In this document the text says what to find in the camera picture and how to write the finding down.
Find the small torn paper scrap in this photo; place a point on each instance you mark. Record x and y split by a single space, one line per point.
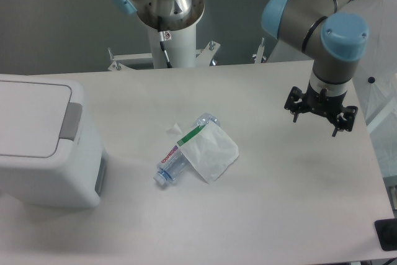
174 130

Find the clear plastic water bottle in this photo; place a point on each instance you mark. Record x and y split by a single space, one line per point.
171 166

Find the white trash can lid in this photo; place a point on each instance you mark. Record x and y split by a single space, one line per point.
37 113

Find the white plastic bag green strip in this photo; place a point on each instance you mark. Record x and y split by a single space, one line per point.
209 150

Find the black device at table edge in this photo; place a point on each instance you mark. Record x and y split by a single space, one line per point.
386 232

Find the white plastic trash can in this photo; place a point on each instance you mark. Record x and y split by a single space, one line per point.
72 177

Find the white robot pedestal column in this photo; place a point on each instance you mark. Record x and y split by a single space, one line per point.
174 45

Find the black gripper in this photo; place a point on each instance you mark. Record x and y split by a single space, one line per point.
321 103

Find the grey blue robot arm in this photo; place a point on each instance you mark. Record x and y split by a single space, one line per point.
334 40

